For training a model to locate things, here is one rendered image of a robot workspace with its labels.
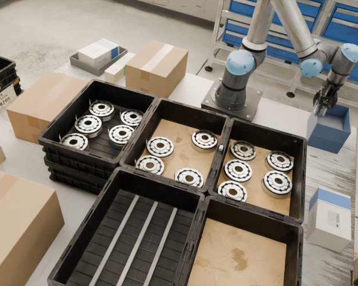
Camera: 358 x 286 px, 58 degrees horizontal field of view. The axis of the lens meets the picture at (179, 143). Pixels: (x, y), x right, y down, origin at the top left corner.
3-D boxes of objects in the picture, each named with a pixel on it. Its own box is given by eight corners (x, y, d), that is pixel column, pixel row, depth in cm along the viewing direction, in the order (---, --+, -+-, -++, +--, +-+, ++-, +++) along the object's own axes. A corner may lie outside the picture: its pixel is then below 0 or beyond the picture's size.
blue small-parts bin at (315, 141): (307, 120, 169) (312, 109, 164) (336, 128, 166) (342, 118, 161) (305, 144, 155) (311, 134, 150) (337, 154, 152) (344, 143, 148)
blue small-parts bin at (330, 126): (312, 109, 164) (318, 98, 159) (343, 118, 161) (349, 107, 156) (311, 134, 150) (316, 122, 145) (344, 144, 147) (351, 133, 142)
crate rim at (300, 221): (229, 121, 129) (230, 116, 128) (305, 142, 125) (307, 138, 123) (205, 198, 102) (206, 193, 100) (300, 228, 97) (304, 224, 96)
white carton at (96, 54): (104, 51, 194) (103, 38, 188) (119, 59, 190) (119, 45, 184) (79, 64, 181) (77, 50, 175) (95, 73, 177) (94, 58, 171)
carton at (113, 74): (128, 61, 190) (128, 51, 186) (137, 64, 189) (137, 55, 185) (104, 80, 174) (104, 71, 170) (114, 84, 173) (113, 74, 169)
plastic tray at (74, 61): (100, 45, 199) (100, 38, 196) (128, 57, 194) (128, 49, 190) (70, 64, 182) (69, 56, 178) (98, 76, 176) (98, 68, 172)
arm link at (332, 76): (331, 64, 138) (350, 69, 136) (326, 73, 141) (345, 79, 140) (331, 73, 132) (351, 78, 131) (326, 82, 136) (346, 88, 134)
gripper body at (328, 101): (314, 106, 143) (326, 83, 135) (315, 95, 149) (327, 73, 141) (332, 111, 142) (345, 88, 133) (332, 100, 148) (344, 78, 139)
